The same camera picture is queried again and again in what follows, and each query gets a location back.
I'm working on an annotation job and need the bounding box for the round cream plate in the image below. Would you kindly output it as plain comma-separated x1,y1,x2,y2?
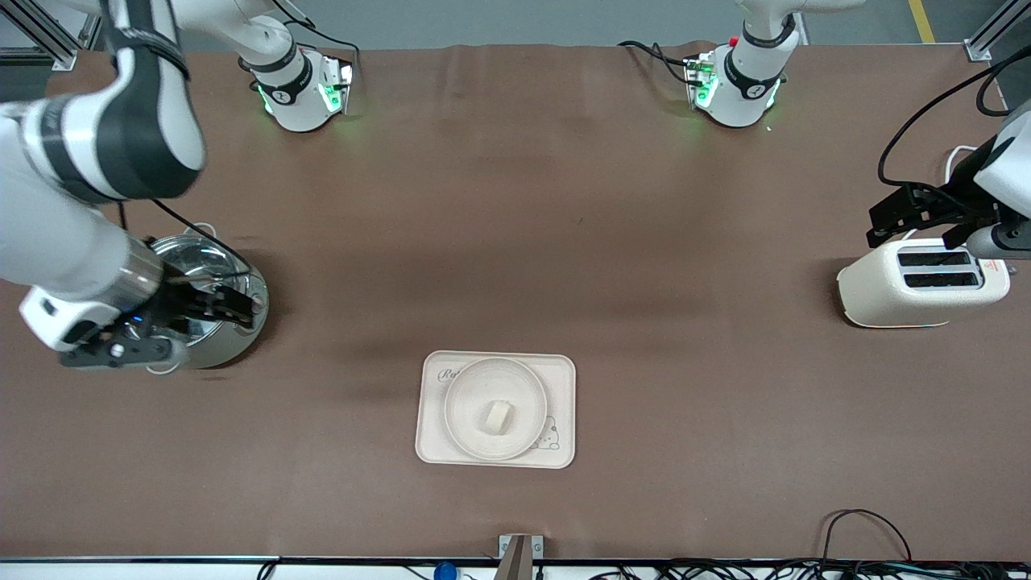
444,357,549,462

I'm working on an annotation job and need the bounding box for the pale steamed bun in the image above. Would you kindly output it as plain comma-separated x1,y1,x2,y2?
482,400,516,437

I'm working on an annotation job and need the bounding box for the cream rabbit print tray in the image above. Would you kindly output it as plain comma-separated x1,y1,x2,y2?
415,350,578,470

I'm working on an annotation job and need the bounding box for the grey-green electric cooking pot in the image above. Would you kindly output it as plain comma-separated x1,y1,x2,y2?
143,223,271,376

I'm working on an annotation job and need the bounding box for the glass pot lid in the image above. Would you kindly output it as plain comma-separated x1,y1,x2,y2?
147,234,245,349

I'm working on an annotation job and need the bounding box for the cream two-slot toaster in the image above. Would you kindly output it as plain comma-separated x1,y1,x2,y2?
836,234,1018,329

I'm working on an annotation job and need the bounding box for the brown table mat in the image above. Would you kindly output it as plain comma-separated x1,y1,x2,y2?
0,40,1031,561

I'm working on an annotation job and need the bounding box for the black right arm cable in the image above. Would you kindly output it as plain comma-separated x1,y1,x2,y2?
119,197,255,283

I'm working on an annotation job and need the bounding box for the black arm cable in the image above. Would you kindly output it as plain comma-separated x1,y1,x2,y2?
119,197,255,283
877,44,1031,194

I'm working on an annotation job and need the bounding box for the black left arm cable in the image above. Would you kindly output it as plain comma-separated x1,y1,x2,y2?
877,44,1031,194

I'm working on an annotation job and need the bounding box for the aluminium frame profile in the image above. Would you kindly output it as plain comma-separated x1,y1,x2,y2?
965,0,1031,61
0,0,110,72

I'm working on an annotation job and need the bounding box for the black right base cable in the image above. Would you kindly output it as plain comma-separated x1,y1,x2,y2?
264,0,362,85

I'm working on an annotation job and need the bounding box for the black base cable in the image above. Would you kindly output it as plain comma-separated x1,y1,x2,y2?
618,39,703,86
264,0,362,85

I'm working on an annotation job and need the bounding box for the looping black floor cable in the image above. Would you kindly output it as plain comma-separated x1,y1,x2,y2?
820,508,915,566

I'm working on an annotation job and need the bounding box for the black left base cable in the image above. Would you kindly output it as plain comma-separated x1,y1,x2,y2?
618,39,703,86

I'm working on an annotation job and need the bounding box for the black cable bundle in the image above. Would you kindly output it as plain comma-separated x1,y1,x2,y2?
588,559,1031,580

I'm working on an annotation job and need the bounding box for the metal table edge bracket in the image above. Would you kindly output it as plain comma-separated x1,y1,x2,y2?
498,534,544,580

